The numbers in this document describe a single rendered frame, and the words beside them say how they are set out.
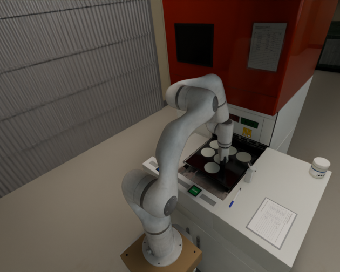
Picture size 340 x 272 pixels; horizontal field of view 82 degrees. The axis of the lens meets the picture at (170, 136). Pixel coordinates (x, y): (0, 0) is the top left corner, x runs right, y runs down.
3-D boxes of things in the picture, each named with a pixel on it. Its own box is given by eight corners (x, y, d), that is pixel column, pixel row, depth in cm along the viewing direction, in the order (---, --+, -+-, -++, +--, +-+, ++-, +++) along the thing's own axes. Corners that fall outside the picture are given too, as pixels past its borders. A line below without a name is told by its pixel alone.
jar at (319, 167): (310, 167, 112) (315, 155, 106) (325, 173, 107) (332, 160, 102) (306, 174, 108) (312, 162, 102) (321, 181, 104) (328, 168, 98)
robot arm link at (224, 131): (213, 140, 118) (226, 145, 112) (213, 121, 110) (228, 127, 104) (221, 133, 122) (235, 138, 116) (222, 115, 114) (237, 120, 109)
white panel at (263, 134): (179, 124, 187) (176, 84, 164) (265, 161, 138) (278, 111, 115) (177, 126, 186) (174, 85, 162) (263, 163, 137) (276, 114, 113)
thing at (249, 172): (248, 174, 112) (252, 157, 104) (255, 177, 110) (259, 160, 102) (243, 181, 109) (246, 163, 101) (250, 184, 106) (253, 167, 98)
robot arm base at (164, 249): (156, 277, 81) (149, 255, 71) (135, 242, 95) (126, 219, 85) (190, 246, 90) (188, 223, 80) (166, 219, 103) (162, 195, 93)
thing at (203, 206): (155, 170, 142) (152, 155, 133) (222, 216, 109) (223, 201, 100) (145, 177, 137) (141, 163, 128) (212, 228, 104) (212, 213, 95)
